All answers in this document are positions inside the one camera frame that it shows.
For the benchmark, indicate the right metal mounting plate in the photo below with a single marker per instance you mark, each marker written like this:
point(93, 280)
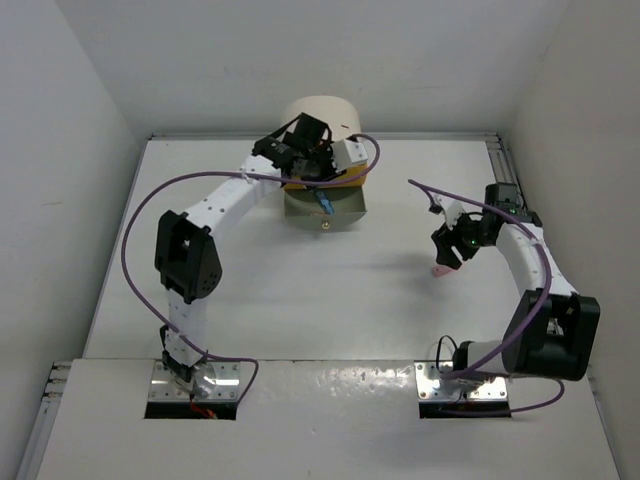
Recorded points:
point(433, 389)

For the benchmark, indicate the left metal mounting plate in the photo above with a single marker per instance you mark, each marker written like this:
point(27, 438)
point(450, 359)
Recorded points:
point(213, 382)

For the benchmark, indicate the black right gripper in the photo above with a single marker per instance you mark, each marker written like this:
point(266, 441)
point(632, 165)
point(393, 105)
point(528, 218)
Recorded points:
point(444, 239)

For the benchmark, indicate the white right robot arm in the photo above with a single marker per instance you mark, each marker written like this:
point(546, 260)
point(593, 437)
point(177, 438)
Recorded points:
point(552, 331)

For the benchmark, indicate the yellow drawer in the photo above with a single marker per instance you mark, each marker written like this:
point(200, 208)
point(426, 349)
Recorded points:
point(350, 176)

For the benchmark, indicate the blue correction tape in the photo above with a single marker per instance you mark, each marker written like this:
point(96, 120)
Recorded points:
point(324, 202)

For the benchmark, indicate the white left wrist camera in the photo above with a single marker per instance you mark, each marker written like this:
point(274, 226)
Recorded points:
point(348, 154)

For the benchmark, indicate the pink correction tape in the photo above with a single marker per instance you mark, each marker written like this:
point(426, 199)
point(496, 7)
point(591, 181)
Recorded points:
point(441, 270)

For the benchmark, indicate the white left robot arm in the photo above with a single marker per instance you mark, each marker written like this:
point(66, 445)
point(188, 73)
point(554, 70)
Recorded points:
point(186, 255)

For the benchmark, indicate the cream drawer cabinet shell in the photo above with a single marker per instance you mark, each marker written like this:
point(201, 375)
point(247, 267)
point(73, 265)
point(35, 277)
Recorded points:
point(339, 114)

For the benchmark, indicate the white front shelf board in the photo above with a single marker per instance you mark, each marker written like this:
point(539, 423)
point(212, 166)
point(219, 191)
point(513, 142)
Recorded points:
point(319, 420)

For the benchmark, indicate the metal mounting plate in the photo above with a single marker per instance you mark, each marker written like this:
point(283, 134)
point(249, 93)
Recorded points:
point(213, 382)
point(433, 389)

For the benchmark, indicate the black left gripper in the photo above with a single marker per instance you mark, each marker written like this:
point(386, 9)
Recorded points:
point(330, 172)

